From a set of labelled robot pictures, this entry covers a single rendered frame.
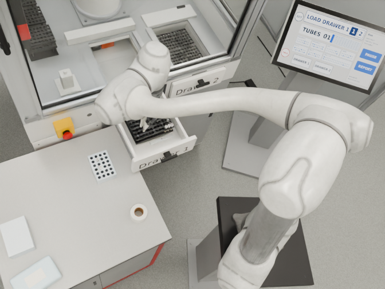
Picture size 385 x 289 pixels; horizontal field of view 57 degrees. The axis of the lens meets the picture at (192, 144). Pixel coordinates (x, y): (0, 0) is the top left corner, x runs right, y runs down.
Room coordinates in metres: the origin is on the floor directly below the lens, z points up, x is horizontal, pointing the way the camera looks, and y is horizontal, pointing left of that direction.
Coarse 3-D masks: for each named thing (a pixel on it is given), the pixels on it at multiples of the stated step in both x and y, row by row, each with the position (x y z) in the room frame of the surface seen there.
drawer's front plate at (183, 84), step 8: (208, 72) 1.13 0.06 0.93; (216, 72) 1.15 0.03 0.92; (224, 72) 1.19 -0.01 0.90; (184, 80) 1.03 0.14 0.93; (192, 80) 1.06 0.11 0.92; (208, 80) 1.13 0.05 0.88; (176, 88) 1.00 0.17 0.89; (184, 88) 1.03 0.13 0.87; (192, 88) 1.07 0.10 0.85; (200, 88) 1.10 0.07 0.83; (176, 96) 1.01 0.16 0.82
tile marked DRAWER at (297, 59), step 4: (296, 56) 1.36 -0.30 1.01; (300, 56) 1.37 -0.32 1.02; (292, 60) 1.34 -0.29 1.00; (296, 60) 1.35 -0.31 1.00; (300, 60) 1.36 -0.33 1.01; (304, 60) 1.36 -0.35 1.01; (308, 60) 1.37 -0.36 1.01; (296, 64) 1.34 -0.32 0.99; (300, 64) 1.35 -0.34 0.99; (304, 64) 1.35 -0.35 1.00; (308, 64) 1.36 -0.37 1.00; (308, 68) 1.35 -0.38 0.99
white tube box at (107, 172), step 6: (90, 156) 0.57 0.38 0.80; (96, 156) 0.58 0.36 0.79; (102, 156) 0.59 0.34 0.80; (108, 156) 0.60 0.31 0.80; (90, 162) 0.54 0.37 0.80; (96, 162) 0.55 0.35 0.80; (102, 162) 0.56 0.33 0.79; (108, 162) 0.57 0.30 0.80; (96, 168) 0.53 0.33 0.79; (102, 168) 0.54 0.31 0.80; (108, 168) 0.55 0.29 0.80; (96, 174) 0.50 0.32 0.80; (102, 174) 0.51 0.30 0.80; (108, 174) 0.53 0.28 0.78; (114, 174) 0.53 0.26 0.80; (96, 180) 0.48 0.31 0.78; (102, 180) 0.49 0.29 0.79; (108, 180) 0.51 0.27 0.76
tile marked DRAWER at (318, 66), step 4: (316, 64) 1.37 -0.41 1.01; (320, 64) 1.37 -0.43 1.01; (324, 64) 1.38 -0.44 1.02; (328, 64) 1.39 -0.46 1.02; (312, 68) 1.35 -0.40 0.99; (316, 68) 1.36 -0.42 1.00; (320, 68) 1.36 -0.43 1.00; (324, 68) 1.37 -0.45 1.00; (328, 68) 1.38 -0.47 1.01; (332, 68) 1.38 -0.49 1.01; (320, 72) 1.35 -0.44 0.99; (324, 72) 1.36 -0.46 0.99; (328, 72) 1.37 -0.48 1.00
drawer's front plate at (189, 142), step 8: (192, 136) 0.77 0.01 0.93; (176, 144) 0.71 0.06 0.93; (184, 144) 0.73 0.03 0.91; (192, 144) 0.77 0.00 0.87; (152, 152) 0.63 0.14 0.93; (160, 152) 0.65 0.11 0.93; (184, 152) 0.74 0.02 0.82; (136, 160) 0.57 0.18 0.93; (144, 160) 0.60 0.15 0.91; (152, 160) 0.62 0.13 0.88; (136, 168) 0.57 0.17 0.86; (144, 168) 0.60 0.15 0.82
